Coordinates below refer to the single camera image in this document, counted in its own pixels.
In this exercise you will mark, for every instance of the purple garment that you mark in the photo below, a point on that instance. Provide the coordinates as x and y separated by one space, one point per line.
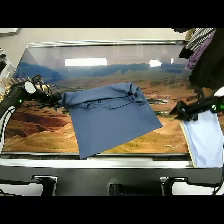
197 56

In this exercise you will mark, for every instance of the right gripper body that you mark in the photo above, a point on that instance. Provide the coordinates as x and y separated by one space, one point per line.
185 112

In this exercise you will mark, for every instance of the striped garment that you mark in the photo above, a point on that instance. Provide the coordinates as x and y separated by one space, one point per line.
200 38

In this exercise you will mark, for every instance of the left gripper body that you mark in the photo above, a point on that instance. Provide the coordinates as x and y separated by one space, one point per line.
51 98

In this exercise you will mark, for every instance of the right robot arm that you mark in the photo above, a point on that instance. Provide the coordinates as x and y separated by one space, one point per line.
210 106

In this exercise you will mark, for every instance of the light blue garment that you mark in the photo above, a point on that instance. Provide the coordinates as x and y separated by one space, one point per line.
206 140

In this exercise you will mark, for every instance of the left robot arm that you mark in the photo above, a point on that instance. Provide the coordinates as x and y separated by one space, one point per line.
13 96

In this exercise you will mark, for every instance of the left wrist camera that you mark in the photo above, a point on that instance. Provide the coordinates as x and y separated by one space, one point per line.
38 81

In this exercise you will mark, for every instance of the black garment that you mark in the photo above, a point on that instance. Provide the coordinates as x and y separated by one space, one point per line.
210 66

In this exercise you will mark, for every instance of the silver frame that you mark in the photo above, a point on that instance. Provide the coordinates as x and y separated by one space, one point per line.
100 176

